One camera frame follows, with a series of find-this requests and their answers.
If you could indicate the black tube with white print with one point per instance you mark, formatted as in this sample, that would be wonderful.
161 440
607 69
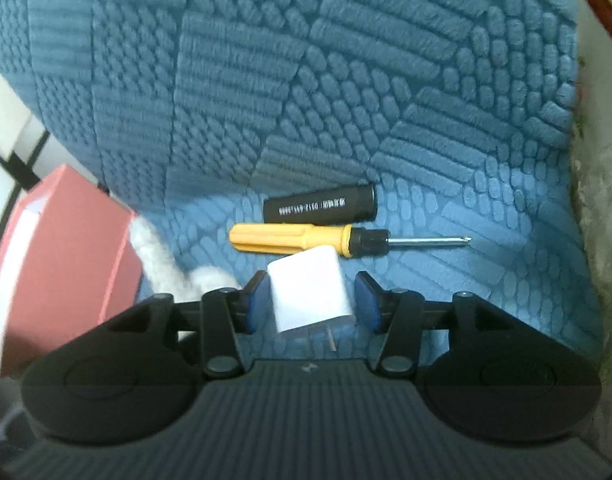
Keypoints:
316 204

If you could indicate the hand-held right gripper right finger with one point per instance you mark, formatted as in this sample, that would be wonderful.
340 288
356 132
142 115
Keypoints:
366 300

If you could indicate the white cube charger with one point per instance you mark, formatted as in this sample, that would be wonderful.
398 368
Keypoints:
311 290

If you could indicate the pink cardboard box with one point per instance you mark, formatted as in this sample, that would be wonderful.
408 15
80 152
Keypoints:
71 240

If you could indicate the blue quilted chair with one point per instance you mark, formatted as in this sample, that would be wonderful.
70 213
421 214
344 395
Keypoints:
286 85

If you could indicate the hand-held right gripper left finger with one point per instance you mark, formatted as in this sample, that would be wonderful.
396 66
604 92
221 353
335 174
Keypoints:
251 305

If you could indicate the white fluffy toy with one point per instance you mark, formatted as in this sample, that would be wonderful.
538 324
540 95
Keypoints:
156 260

